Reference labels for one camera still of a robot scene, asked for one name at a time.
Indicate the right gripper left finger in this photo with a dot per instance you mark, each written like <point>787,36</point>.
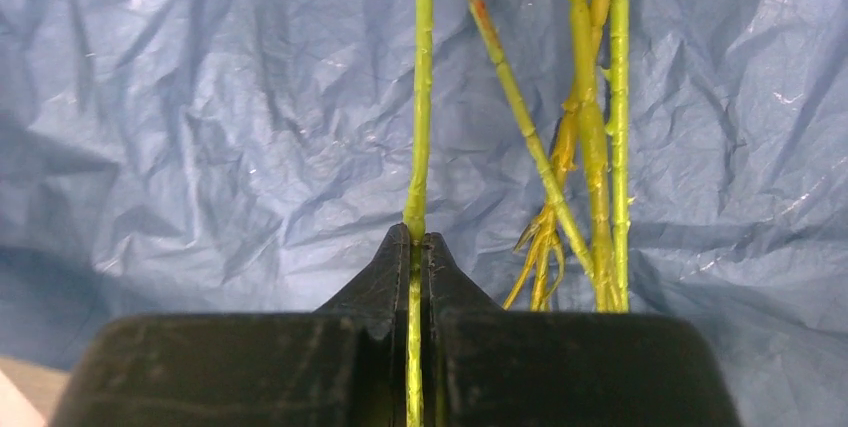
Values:
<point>342,364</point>

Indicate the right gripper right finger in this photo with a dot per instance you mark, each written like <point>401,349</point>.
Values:
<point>486,366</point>

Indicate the yellow flower stem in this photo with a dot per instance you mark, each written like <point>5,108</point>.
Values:
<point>581,128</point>

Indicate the blue flower stem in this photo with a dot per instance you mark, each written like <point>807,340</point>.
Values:
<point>414,214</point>

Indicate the blue flower bouquet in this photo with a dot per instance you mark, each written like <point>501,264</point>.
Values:
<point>200,155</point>

